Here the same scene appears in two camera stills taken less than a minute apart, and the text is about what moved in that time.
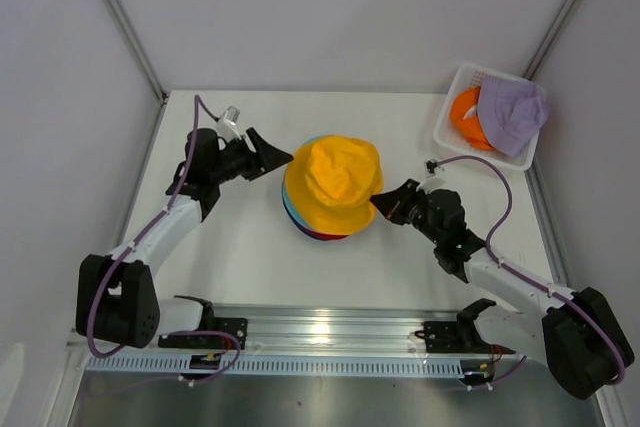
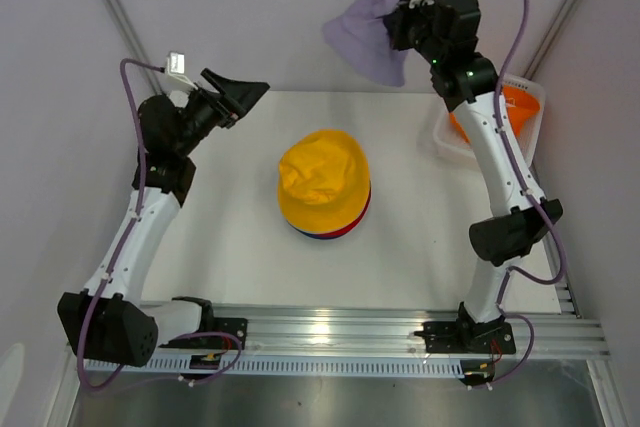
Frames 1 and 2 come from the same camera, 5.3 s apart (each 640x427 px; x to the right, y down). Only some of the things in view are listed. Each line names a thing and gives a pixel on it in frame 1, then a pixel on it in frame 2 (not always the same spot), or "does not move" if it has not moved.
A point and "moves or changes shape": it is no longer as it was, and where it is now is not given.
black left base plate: (201, 341) does not move
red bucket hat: (325, 236) -> (353, 224)
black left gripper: (265, 155) -> (235, 99)
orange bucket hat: (468, 128) moves or changes shape
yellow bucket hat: (330, 181) moves or changes shape
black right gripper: (392, 204) -> (398, 20)
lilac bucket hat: (511, 113) -> (359, 39)
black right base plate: (451, 337) does not move
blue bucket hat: (296, 219) -> (319, 237)
